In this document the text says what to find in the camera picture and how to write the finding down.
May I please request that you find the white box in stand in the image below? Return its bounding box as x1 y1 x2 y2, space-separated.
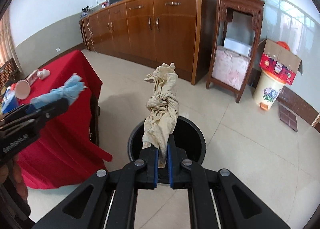
223 37 252 57

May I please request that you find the pink white paper cup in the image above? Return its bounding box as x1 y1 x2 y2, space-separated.
14 69 39 100

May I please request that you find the beige cloth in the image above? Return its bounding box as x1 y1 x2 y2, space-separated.
142 63 179 168

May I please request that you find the brown floor tile sample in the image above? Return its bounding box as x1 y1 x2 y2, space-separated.
279 105 298 132

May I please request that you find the long wooden sideboard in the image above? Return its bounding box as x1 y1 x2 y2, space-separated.
79 0 216 85

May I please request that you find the white floral bucket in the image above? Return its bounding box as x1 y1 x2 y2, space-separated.
253 70 285 111

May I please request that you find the carved dark wooden stand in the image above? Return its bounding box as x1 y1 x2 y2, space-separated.
206 0 265 103

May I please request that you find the light blue cloth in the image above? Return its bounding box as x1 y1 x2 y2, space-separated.
30 73 87 109

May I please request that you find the blue plastic bowl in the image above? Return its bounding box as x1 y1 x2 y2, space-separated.
1 90 19 114

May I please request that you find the pink quilt package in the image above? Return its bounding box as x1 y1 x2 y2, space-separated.
212 46 251 90

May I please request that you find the white power cable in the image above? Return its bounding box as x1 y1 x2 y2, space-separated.
86 15 97 52

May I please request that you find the black round trash bin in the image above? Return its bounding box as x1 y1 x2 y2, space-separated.
127 115 207 185

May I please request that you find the red cardboard box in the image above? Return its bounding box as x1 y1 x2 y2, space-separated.
259 38 303 85

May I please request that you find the red tablecloth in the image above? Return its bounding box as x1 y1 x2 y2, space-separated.
18 50 112 189

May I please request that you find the person's left hand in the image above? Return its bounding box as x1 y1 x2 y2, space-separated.
0 155 28 200

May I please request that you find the white crumpled wrapper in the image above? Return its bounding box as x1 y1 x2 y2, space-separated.
36 69 50 80

